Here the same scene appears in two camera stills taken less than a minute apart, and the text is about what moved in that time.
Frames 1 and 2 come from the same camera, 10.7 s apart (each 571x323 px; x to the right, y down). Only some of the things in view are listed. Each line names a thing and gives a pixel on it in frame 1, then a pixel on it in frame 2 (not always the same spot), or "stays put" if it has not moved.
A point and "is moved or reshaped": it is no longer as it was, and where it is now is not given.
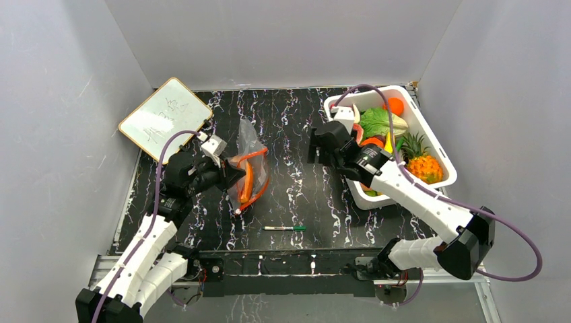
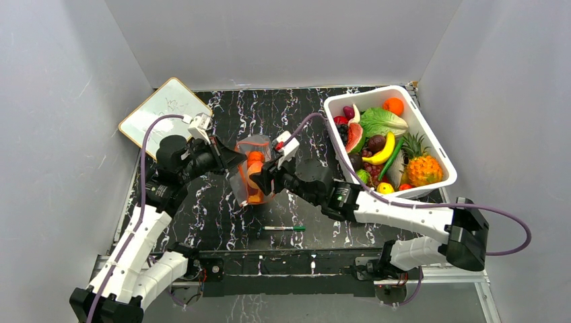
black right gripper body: x=320 y=145 → x=275 y=177
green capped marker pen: x=285 y=228 stays put
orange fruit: x=396 y=105 stays put
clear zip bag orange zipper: x=251 y=157 is moved or reshaped
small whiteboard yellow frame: x=172 y=109 stays put
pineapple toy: x=419 y=163 stays put
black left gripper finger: x=229 y=174 → x=230 y=159
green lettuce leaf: x=376 y=121 stays put
